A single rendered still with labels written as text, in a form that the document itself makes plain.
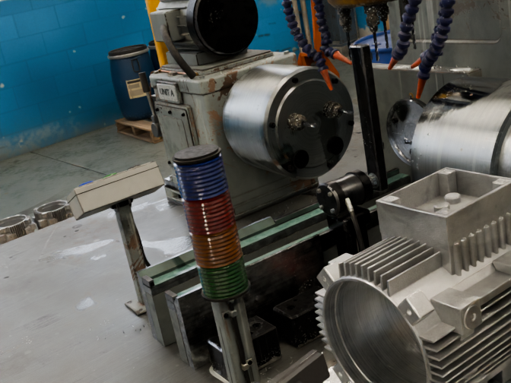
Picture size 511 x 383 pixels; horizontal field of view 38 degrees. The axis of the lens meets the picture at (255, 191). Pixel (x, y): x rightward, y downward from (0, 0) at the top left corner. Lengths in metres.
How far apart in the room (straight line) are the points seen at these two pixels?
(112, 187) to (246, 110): 0.38
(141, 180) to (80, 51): 5.76
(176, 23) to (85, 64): 5.32
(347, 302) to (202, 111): 0.96
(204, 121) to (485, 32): 0.67
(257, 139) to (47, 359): 0.62
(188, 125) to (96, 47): 5.43
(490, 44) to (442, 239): 0.78
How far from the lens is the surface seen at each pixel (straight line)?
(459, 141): 1.16
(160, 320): 1.31
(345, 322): 0.88
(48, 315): 1.58
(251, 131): 1.60
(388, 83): 1.55
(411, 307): 0.73
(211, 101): 1.73
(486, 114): 1.15
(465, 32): 1.56
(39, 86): 6.99
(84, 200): 1.37
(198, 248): 0.91
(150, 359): 1.31
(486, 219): 0.82
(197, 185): 0.87
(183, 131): 1.84
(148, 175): 1.42
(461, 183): 0.90
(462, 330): 0.76
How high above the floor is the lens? 1.44
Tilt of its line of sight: 19 degrees down
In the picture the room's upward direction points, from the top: 11 degrees counter-clockwise
